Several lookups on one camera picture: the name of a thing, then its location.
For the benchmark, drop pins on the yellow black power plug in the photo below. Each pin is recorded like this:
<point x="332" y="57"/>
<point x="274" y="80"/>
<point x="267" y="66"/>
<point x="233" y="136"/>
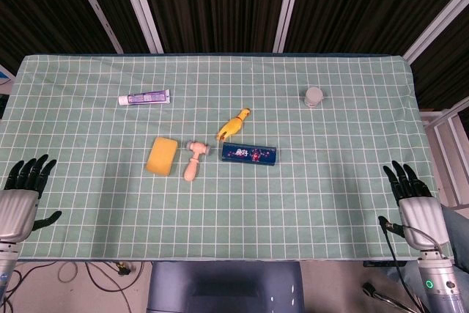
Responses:
<point x="124" y="268"/>

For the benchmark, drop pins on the toy wooden hammer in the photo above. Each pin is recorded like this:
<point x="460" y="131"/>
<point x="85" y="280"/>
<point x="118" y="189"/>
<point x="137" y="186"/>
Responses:
<point x="192" y="170"/>

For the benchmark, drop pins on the green checkered tablecloth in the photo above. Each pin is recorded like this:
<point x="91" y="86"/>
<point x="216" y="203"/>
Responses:
<point x="110" y="199"/>

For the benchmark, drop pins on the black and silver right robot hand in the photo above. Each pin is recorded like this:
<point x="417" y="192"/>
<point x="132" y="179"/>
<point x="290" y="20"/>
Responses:
<point x="421" y="221"/>

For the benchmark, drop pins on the blue-grey robot torso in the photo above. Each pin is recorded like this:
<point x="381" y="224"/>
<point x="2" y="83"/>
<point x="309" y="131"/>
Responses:
<point x="220" y="283"/>

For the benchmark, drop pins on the white wide frame post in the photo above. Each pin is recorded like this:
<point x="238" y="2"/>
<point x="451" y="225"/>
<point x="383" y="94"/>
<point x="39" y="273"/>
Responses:
<point x="439" y="23"/>

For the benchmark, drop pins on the blue and white sign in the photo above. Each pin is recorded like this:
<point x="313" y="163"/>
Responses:
<point x="5" y="78"/>

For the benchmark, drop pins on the dark fabric object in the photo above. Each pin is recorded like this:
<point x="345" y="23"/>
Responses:
<point x="458" y="232"/>

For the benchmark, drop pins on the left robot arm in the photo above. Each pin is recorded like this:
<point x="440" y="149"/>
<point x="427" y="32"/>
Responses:
<point x="5" y="276"/>

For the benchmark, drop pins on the yellow sponge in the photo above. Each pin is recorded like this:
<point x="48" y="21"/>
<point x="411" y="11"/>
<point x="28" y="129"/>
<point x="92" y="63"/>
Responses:
<point x="161" y="155"/>

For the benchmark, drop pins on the small grey cup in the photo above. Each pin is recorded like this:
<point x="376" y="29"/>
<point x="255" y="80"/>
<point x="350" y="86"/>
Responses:
<point x="314" y="95"/>

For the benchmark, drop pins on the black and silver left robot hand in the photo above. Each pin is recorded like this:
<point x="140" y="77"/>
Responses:
<point x="16" y="214"/>

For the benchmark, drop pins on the white purple toothpaste tube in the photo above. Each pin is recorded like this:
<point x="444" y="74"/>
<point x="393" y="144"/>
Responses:
<point x="146" y="98"/>

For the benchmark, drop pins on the chrome stool base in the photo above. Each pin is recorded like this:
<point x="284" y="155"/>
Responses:
<point x="370" y="288"/>

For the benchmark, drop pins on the white single frame post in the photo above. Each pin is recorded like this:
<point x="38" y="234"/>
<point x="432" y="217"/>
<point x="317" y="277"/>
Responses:
<point x="95" y="9"/>

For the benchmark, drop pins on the white metal rack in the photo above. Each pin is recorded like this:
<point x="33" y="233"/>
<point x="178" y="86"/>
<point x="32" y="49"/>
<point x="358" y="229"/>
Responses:
<point x="443" y="118"/>

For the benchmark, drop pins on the blue folding glasses case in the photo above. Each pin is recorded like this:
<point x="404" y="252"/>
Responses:
<point x="249" y="152"/>

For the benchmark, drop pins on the yellow rubber chicken toy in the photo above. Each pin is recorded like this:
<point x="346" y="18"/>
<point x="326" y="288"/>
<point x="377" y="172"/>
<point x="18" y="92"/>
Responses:
<point x="231" y="128"/>

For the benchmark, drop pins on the white double frame post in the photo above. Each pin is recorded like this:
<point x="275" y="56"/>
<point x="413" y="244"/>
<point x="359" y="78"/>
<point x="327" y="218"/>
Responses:
<point x="141" y="9"/>
<point x="287" y="9"/>

